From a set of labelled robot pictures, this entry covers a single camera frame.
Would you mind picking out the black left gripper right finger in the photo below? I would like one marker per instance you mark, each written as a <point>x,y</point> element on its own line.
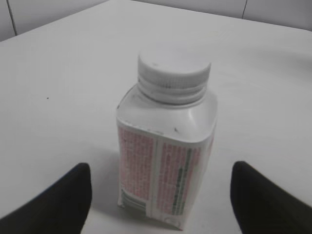
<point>261,207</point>

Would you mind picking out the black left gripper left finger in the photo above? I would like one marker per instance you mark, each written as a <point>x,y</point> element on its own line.
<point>60,209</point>

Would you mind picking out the white square plastic bottle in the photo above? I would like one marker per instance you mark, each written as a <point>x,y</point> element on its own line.
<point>164,152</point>

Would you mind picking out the white round bottle cap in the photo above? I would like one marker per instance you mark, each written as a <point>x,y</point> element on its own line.
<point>172,68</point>

